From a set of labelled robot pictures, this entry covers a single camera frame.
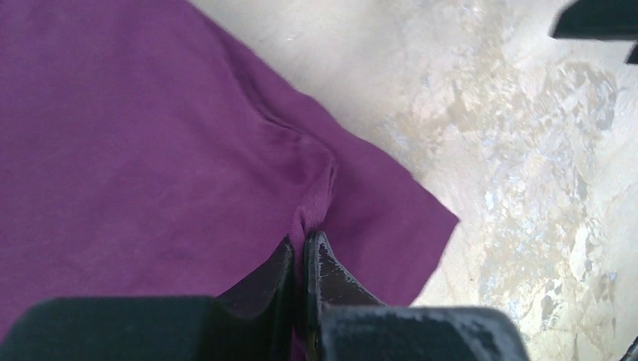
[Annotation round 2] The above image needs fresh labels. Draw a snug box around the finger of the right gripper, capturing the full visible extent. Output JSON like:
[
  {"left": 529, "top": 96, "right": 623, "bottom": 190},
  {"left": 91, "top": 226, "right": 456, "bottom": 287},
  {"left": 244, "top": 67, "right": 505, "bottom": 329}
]
[{"left": 550, "top": 0, "right": 637, "bottom": 43}]

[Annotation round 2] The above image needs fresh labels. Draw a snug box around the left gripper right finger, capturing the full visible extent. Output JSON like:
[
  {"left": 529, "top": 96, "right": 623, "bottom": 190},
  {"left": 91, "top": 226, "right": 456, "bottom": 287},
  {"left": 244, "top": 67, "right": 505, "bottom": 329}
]
[{"left": 303, "top": 232, "right": 529, "bottom": 360}]

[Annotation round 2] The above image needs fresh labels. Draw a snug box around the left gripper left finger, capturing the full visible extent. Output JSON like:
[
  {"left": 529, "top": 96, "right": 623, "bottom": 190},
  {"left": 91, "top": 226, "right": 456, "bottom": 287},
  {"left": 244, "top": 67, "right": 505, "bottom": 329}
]
[{"left": 1, "top": 239, "right": 293, "bottom": 360}]

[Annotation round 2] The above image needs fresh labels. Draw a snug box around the purple cloth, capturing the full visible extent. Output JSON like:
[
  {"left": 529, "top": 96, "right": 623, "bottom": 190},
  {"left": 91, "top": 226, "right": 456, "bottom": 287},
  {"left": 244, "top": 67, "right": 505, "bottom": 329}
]
[{"left": 1, "top": 1, "right": 458, "bottom": 344}]

